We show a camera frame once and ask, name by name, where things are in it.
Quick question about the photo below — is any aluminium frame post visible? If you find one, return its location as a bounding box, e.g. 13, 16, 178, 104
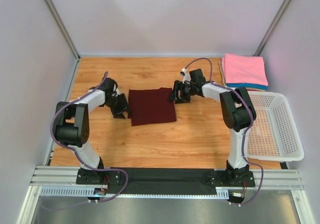
43, 0, 81, 61
254, 0, 293, 56

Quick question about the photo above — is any pink folded t-shirt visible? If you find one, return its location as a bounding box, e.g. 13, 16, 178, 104
222, 54, 269, 87

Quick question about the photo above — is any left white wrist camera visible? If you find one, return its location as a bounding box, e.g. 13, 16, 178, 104
111, 83, 121, 96

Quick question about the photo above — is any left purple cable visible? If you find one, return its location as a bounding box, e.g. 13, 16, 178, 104
39, 71, 130, 211

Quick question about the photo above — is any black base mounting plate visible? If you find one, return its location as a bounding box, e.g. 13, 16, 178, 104
78, 168, 256, 195

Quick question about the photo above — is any left aluminium frame post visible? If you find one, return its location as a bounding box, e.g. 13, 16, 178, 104
43, 0, 81, 61

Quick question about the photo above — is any maroon t-shirt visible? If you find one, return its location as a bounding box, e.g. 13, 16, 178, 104
128, 88, 177, 126

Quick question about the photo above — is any aluminium slotted cable rail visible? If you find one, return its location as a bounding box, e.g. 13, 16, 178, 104
30, 166, 303, 199

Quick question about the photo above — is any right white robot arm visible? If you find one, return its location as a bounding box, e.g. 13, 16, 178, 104
168, 68, 257, 184

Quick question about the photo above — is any purple cable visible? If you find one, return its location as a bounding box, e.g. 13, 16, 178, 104
39, 71, 130, 211
181, 57, 265, 208

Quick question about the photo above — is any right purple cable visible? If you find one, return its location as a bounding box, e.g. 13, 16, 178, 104
181, 57, 265, 208

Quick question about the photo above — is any white plastic basket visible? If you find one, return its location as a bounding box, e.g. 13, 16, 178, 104
247, 91, 305, 162

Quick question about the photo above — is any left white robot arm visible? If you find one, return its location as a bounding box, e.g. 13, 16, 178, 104
50, 77, 132, 184

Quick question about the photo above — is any right aluminium frame post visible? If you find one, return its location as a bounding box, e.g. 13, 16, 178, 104
254, 0, 293, 56

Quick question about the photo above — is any blue folded t-shirt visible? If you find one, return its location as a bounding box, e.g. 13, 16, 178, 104
226, 83, 268, 90

